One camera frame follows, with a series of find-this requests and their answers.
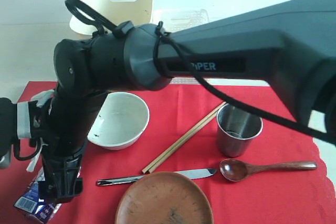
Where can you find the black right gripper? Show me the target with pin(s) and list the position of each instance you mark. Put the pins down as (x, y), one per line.
(69, 121)

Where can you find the blue white milk carton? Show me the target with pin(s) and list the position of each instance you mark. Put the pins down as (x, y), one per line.
(33, 206)

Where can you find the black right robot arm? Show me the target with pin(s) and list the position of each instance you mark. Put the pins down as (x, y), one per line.
(290, 45)

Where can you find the upper wooden chopstick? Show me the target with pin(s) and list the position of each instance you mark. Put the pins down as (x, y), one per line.
(183, 137)

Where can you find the white enamel bowl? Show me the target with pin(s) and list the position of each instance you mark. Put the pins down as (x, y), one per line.
(120, 122)

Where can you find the brown wooden plate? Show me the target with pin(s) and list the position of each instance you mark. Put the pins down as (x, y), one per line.
(164, 197)

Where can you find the steel table knife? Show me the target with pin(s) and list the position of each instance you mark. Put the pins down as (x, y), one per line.
(191, 174)

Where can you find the dark wooden spoon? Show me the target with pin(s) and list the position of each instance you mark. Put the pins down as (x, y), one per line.
(235, 170)

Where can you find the stainless steel cup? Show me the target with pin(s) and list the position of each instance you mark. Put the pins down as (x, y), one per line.
(235, 130)

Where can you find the cream plastic bin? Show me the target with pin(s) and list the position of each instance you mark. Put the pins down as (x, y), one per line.
(118, 11)

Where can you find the white woven plastic basket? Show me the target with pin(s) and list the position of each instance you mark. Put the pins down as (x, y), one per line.
(180, 19)

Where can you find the red table mat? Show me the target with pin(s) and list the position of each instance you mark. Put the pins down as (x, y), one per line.
(268, 197)

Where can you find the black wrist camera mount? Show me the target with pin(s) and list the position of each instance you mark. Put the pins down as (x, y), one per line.
(16, 124)

